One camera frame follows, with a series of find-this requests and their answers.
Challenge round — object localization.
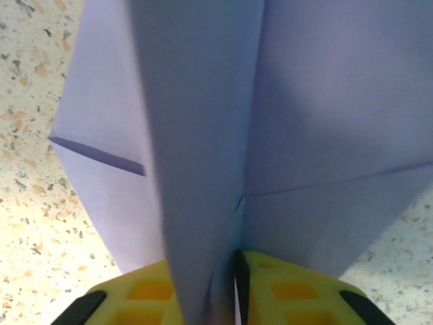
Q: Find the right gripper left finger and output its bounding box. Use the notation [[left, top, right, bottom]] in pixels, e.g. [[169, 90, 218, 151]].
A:
[[50, 259, 186, 325]]

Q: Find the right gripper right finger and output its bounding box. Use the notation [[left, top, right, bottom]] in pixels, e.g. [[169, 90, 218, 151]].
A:
[[233, 248, 390, 325]]

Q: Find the lilac paper sheet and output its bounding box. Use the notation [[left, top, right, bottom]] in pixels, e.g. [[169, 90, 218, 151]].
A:
[[48, 0, 433, 325]]

